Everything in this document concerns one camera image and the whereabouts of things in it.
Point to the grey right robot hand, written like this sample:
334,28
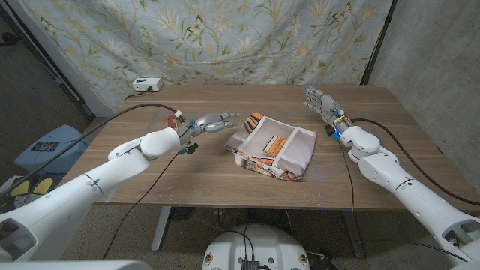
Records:
328,107

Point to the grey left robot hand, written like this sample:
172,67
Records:
204,123

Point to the beige orange patterned cloth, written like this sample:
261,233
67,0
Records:
288,150

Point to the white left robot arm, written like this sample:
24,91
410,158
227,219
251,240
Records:
75,191

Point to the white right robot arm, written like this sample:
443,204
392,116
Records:
412,195

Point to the small red object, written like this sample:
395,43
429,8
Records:
171,122

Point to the white power box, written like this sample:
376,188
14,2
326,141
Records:
147,84

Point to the black backdrop stand pole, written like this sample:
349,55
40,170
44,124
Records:
377,45

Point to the floral printed backdrop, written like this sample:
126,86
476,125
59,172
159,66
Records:
225,45

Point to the white table leg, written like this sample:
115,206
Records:
161,228

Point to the dark grey table leg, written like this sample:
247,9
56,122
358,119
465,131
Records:
354,236

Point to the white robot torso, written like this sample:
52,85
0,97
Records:
262,243

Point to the blue storage box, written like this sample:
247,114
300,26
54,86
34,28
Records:
63,138

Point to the yellow and black item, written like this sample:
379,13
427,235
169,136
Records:
41,185

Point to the grey perforated partition panel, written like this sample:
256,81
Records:
22,93

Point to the small black fixture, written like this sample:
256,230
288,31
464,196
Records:
9,38

